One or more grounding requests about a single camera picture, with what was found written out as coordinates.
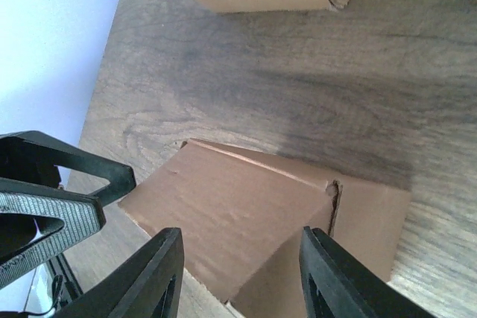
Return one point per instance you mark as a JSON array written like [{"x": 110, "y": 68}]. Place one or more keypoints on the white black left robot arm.
[{"x": 52, "y": 284}]

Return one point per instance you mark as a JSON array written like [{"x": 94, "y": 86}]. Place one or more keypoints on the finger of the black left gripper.
[
  {"x": 39, "y": 222},
  {"x": 35, "y": 158}
]

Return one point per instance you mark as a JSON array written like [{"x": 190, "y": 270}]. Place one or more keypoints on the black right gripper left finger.
[{"x": 148, "y": 284}]

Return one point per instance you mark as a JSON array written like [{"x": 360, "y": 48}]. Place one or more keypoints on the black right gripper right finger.
[{"x": 335, "y": 284}]

